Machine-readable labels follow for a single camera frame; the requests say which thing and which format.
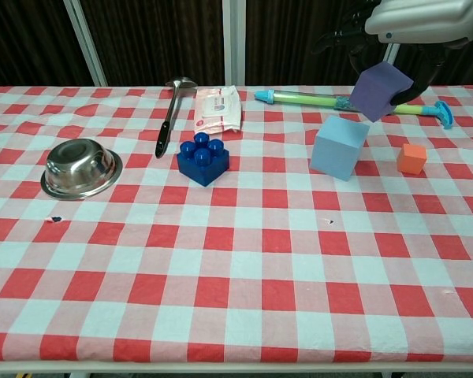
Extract red white checkered tablecloth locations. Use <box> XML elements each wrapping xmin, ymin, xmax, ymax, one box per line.
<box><xmin>0</xmin><ymin>84</ymin><xmax>473</xmax><ymax>364</ymax></box>

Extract steel ladle black handle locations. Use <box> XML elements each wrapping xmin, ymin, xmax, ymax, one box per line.
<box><xmin>154</xmin><ymin>76</ymin><xmax>199</xmax><ymax>159</ymax></box>

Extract green blue water squirt toy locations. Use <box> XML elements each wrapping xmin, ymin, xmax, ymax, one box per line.
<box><xmin>254</xmin><ymin>88</ymin><xmax>455</xmax><ymax>130</ymax></box>

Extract white metal frame post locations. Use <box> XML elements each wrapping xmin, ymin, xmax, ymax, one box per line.
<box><xmin>380</xmin><ymin>41</ymin><xmax>401</xmax><ymax>71</ymax></box>
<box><xmin>62</xmin><ymin>0</ymin><xmax>108</xmax><ymax>87</ymax></box>
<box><xmin>222</xmin><ymin>0</ymin><xmax>248</xmax><ymax>87</ymax></box>

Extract dark blue building block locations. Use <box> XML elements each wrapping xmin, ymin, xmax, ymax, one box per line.
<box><xmin>176</xmin><ymin>132</ymin><xmax>230</xmax><ymax>187</ymax></box>

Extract stainless steel bowl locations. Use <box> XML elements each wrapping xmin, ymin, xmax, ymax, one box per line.
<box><xmin>40</xmin><ymin>137</ymin><xmax>124</xmax><ymax>201</ymax></box>

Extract small orange foam cube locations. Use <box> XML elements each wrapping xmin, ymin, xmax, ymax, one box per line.
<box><xmin>397</xmin><ymin>143</ymin><xmax>428</xmax><ymax>175</ymax></box>

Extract white table frame edge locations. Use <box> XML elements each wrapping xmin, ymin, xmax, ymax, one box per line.
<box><xmin>0</xmin><ymin>360</ymin><xmax>473</xmax><ymax>378</ymax></box>

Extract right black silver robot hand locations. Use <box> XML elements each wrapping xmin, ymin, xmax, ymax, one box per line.
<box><xmin>311</xmin><ymin>0</ymin><xmax>473</xmax><ymax>106</ymax></box>

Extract pink white wet wipes pack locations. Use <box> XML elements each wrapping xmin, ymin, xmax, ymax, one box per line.
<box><xmin>192</xmin><ymin>85</ymin><xmax>244</xmax><ymax>135</ymax></box>

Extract purple foam cube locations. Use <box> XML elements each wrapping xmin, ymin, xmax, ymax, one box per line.
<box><xmin>349</xmin><ymin>61</ymin><xmax>415</xmax><ymax>123</ymax></box>

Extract large light blue foam cube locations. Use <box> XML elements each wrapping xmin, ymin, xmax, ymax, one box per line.
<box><xmin>309</xmin><ymin>115</ymin><xmax>371</xmax><ymax>182</ymax></box>

